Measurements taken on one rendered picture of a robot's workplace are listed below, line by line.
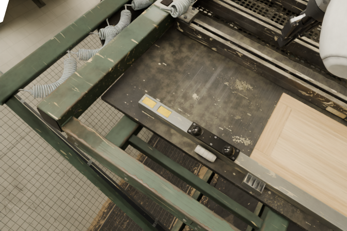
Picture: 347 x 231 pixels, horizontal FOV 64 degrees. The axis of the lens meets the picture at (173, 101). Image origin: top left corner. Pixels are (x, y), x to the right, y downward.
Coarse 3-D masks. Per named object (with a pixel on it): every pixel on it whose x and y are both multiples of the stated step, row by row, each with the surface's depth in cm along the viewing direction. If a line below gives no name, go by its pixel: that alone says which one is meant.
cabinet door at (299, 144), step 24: (288, 96) 119; (288, 120) 113; (312, 120) 114; (264, 144) 106; (288, 144) 107; (312, 144) 108; (336, 144) 109; (288, 168) 101; (312, 168) 103; (336, 168) 104; (312, 192) 98; (336, 192) 99
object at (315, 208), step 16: (144, 96) 109; (176, 112) 107; (176, 128) 105; (224, 160) 102; (240, 160) 99; (256, 176) 97; (272, 176) 97; (288, 192) 94; (304, 192) 95; (304, 208) 94; (320, 208) 93; (336, 224) 90
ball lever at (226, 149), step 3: (225, 147) 88; (228, 147) 88; (231, 147) 88; (225, 150) 88; (228, 150) 88; (231, 150) 88; (225, 153) 88; (228, 153) 88; (231, 153) 88; (228, 156) 88
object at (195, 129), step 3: (195, 126) 91; (198, 126) 91; (192, 129) 91; (195, 129) 90; (198, 129) 90; (201, 129) 91; (192, 132) 91; (195, 132) 90; (198, 132) 90; (201, 132) 91; (195, 135) 91; (198, 135) 91
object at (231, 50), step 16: (160, 0) 130; (176, 0) 132; (192, 16) 127; (192, 32) 131; (208, 32) 127; (224, 48) 127; (240, 48) 124; (256, 64) 123; (272, 64) 122; (272, 80) 124; (288, 80) 119; (304, 80) 119; (304, 96) 120; (320, 96) 116; (336, 96) 116
